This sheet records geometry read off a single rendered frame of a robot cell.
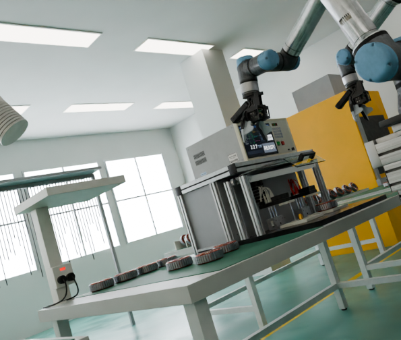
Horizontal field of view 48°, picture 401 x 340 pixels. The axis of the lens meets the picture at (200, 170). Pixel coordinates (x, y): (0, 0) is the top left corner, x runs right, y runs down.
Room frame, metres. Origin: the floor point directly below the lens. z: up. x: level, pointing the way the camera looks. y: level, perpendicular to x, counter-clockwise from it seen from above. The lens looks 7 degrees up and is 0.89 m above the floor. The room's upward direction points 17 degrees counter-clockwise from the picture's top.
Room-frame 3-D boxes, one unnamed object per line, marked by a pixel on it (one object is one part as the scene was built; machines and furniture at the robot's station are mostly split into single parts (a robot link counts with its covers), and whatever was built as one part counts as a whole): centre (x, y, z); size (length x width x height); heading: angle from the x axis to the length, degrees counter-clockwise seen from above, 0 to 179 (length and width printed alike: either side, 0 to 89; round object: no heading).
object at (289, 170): (2.26, -0.40, 1.03); 0.62 x 0.01 x 0.03; 135
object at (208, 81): (6.48, -0.51, 1.65); 0.50 x 0.45 x 3.30; 45
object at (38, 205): (1.95, 0.58, 0.98); 0.37 x 0.35 x 0.46; 135
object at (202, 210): (2.24, 0.05, 0.91); 0.28 x 0.03 x 0.32; 45
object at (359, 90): (2.24, -0.88, 1.29); 0.09 x 0.08 x 0.12; 47
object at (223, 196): (2.36, -0.29, 0.92); 0.66 x 0.01 x 0.30; 135
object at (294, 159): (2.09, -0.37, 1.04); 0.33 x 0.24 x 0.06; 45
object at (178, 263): (1.87, 0.20, 0.77); 0.11 x 0.11 x 0.04
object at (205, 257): (1.74, 0.06, 0.77); 0.11 x 0.11 x 0.04
